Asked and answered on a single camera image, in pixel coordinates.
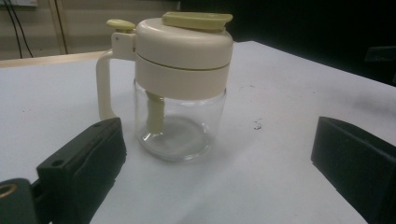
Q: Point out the white table sheet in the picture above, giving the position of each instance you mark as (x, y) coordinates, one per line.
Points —
(264, 174)

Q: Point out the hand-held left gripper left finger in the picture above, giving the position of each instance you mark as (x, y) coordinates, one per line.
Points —
(81, 168)

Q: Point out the glass jar with cream lid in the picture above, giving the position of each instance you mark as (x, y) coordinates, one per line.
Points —
(183, 62)

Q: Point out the wooden table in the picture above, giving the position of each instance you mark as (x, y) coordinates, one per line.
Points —
(46, 59)

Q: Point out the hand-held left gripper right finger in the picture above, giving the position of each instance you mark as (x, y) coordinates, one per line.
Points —
(358, 161)

